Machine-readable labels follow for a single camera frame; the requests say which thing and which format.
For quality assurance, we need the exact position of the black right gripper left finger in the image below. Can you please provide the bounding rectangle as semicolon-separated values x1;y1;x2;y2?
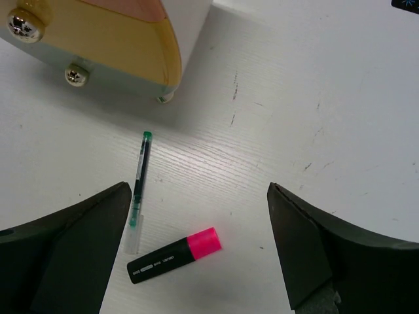
1;182;132;313

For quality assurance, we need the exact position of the green gel pen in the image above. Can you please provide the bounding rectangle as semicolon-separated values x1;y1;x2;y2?
125;131;153;254

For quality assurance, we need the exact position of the round cream drawer organizer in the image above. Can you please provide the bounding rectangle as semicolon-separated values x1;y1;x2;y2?
1;1;212;103

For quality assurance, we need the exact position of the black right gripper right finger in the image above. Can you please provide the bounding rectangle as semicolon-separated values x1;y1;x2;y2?
267;183;418;313

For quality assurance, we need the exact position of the pink cap black highlighter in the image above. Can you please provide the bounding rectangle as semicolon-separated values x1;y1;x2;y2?
127;227;222;284

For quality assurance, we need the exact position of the blue label sticker right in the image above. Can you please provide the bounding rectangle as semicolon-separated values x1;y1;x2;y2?
391;0;419;14

